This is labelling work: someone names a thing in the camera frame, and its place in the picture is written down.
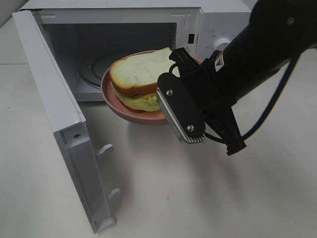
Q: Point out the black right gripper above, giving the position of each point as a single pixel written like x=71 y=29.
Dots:
x=212 y=99

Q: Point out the white microwave oven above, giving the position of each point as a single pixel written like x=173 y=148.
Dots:
x=74 y=28

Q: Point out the sandwich with lettuce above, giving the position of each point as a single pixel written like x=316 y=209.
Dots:
x=134 y=79

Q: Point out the white upper microwave knob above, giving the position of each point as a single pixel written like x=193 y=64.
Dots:
x=221 y=43

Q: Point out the white microwave door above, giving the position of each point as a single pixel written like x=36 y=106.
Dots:
x=67 y=122

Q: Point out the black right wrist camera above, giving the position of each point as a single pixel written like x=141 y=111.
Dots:
x=179 y=109

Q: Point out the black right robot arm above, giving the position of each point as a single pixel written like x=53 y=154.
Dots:
x=279 y=31

